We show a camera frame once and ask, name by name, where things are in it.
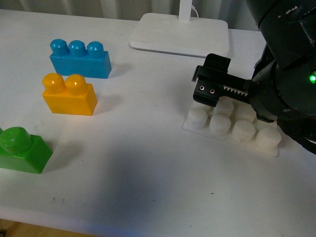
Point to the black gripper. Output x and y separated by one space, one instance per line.
281 88

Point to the blue three-stud block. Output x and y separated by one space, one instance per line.
90 61

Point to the green toy block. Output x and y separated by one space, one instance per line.
22 151

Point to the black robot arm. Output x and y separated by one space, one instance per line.
284 23

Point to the white lamp stand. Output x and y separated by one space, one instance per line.
182 34

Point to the yellow two-stud block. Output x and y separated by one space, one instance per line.
73 95

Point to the white studded base plate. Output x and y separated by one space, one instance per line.
234 122

